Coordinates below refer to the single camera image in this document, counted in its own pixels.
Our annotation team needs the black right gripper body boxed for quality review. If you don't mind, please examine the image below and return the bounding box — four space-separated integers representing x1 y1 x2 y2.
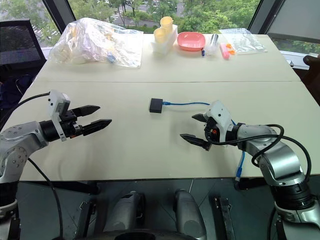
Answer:
203 116 227 151

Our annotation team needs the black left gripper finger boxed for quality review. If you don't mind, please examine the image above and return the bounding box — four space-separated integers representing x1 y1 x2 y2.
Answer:
81 118 113 137
72 104 101 118

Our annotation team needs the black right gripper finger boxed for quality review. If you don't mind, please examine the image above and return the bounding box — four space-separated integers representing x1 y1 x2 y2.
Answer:
191 113 208 124
179 133 214 153

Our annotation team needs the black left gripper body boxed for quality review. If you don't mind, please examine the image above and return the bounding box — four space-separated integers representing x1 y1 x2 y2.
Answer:
59 109 84 139

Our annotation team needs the small black box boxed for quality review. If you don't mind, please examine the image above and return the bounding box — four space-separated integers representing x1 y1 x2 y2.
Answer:
148 97 164 115

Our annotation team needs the large clear plastic bag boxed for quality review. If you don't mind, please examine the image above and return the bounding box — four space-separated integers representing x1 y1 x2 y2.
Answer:
46 17 145 69

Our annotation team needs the pink rectangular block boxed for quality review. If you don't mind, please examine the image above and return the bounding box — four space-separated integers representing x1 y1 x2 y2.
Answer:
219 42 231 61

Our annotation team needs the grey rounded shape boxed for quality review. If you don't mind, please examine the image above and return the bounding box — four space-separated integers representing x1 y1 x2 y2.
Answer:
104 190 146 237
174 188 208 240

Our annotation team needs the clear plastic cup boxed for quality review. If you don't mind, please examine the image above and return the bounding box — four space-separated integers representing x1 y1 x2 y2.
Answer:
204 33 220 57

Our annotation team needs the pink plastic bowl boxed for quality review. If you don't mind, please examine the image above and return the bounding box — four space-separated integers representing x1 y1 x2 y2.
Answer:
176 31 207 52

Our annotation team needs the white stepped cup holder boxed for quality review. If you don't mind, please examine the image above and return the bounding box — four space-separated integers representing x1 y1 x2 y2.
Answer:
150 24 179 55

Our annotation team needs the clear flat zip bag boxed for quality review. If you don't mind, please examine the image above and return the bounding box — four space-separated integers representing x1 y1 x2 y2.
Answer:
218 28 269 55

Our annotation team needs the short yellow plastic cup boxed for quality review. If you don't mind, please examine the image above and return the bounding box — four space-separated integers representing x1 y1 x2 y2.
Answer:
153 27 169 44

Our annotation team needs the black mesh chair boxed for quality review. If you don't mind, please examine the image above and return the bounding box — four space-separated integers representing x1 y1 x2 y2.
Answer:
0 19 48 84

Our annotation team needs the tall yellow plastic cup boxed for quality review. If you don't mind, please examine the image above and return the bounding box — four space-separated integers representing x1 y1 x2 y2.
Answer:
159 16 174 33

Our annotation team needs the brown rounded object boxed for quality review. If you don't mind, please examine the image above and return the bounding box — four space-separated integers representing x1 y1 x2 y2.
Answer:
302 53 320 74

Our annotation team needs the blue cable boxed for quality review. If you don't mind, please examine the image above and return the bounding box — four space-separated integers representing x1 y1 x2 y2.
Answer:
160 99 247 185

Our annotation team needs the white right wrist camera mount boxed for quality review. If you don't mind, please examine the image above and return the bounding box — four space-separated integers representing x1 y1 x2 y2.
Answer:
202 100 234 141

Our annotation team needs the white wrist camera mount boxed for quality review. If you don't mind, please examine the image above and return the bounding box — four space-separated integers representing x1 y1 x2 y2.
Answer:
202 100 234 141
47 90 71 143

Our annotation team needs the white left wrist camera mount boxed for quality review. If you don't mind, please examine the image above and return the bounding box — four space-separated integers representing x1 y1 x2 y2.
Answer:
47 90 71 143

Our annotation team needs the black table frame bar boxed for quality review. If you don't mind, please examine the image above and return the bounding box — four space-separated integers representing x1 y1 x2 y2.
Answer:
18 179 100 196

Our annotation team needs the black metal bracket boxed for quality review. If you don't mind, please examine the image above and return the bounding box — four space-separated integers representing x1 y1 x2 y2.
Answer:
74 199 98 240
211 195 237 240

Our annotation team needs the black window frame post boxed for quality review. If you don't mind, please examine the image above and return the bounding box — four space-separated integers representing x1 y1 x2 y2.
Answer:
41 0 77 35
246 0 279 34

